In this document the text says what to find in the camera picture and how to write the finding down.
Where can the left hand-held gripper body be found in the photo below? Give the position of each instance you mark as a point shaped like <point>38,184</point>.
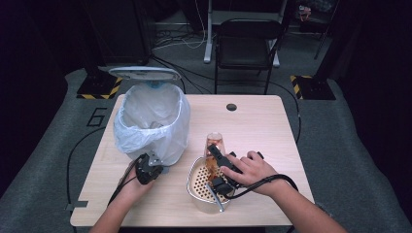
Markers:
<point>147,171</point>

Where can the beige strainer bucket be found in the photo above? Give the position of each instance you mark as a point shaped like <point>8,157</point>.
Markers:
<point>199,181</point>

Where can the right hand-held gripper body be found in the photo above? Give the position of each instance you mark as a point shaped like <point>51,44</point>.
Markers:
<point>225,186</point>

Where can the white and grey trash can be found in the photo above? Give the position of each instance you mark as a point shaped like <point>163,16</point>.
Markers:
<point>144,73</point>

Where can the black folding chair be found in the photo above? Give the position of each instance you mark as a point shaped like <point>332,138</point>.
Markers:
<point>247,48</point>

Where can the black cabinet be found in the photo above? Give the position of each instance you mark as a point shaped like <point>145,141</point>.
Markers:
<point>120,32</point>

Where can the white plastic trash bag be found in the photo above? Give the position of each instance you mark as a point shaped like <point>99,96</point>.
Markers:
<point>175,129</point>

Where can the grey table edge bracket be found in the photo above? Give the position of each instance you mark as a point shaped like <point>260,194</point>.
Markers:
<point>77,205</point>

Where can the white desk frame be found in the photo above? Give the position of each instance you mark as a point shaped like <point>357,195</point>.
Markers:
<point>208,39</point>

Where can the black stand base hazard stripes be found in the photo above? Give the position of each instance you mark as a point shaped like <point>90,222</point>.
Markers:
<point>314,88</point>
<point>97,87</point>

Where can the person's right hand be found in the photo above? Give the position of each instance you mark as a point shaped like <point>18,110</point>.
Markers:
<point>252,171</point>

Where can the clear plastic cup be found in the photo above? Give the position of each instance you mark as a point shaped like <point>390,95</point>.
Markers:
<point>215,139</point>

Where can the person's left hand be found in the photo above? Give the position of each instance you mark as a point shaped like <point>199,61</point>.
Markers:
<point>131,187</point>

